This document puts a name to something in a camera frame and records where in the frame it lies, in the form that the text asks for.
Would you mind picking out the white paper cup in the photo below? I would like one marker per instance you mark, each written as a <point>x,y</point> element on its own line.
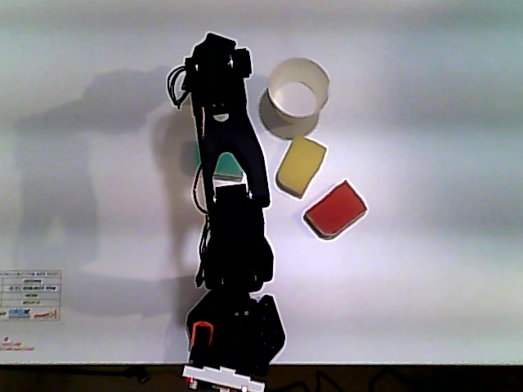
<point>278,73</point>

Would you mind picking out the green and white sponge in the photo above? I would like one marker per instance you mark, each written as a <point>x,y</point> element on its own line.
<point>226,165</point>

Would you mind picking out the yellow and white sponge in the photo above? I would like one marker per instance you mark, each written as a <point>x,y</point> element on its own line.
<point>300,167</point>

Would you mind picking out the red and white sponge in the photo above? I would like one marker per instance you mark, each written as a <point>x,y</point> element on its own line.
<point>335,210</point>

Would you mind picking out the orange clamp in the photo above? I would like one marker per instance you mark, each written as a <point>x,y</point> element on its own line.
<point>202,323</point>

